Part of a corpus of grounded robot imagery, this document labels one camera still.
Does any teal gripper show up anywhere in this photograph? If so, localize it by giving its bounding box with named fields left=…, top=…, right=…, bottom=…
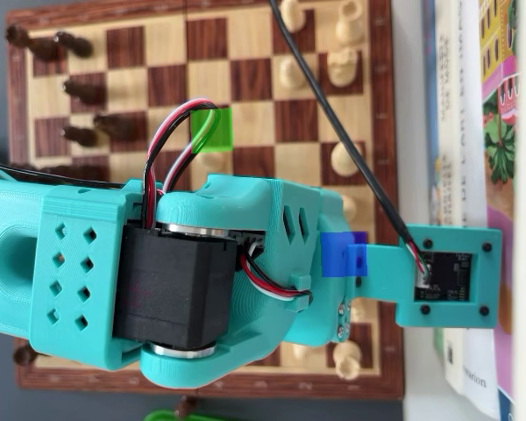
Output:
left=288, top=188, right=356, bottom=347

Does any white wooden rook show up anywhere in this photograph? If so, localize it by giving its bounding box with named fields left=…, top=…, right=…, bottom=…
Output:
left=335, top=0, right=364, bottom=45
left=331, top=340, right=363, bottom=381

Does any white wooden queen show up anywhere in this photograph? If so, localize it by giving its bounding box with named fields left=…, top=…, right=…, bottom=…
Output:
left=341, top=195, right=359, bottom=220

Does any white wooden king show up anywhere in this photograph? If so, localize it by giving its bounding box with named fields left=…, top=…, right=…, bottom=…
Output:
left=331, top=140, right=365, bottom=176

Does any green plastic container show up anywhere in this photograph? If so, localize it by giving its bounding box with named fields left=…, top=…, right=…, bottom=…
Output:
left=144, top=408, right=242, bottom=421

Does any wooden chessboard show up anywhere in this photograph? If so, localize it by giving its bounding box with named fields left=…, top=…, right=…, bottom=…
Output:
left=4, top=0, right=407, bottom=400

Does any pink colourful book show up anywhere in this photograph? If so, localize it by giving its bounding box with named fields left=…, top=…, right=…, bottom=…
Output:
left=477, top=0, right=518, bottom=421

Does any white art history book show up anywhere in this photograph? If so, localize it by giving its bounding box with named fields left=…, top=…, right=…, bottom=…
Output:
left=455, top=0, right=501, bottom=417

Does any white Gabrielle Chanel book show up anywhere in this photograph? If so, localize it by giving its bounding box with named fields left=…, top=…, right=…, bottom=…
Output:
left=433, top=0, right=466, bottom=394

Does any blue illustrated book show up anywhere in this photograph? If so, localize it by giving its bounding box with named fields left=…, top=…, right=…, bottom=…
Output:
left=422, top=0, right=444, bottom=352

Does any dark wooden knight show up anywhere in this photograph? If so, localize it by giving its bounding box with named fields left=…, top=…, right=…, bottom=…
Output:
left=93, top=112, right=137, bottom=141

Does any dark wooden rook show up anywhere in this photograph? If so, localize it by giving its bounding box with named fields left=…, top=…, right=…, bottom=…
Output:
left=6, top=25, right=58, bottom=61
left=12, top=344, right=39, bottom=367

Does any red white black servo cable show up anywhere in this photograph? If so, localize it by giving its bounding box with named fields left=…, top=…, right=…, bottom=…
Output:
left=238, top=249, right=313, bottom=304

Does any teal camera mount with board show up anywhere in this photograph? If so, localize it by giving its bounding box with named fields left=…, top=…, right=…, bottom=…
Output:
left=345, top=223, right=504, bottom=330

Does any black camera cable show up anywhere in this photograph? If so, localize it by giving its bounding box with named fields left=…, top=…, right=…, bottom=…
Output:
left=268, top=0, right=431, bottom=282

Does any looped servo cable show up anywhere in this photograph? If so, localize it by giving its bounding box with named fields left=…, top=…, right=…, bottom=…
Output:
left=142, top=98, right=223, bottom=229

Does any thin black cable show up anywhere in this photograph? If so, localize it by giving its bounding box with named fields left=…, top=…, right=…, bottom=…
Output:
left=0, top=160, right=126, bottom=190

